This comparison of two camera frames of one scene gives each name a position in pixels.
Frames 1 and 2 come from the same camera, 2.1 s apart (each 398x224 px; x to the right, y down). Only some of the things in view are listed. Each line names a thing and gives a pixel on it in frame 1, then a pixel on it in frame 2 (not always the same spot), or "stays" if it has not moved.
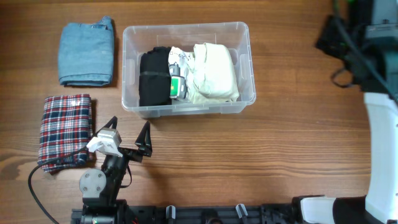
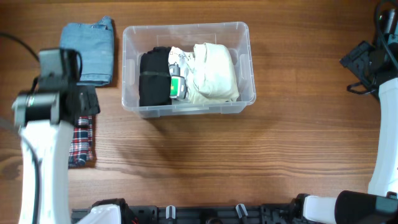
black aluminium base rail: (267, 213) stays
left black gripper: (143, 142) to (89, 94)
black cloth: (154, 78) stays
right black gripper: (330, 35) to (357, 57)
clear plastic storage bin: (187, 68) stays
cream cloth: (213, 80) stays
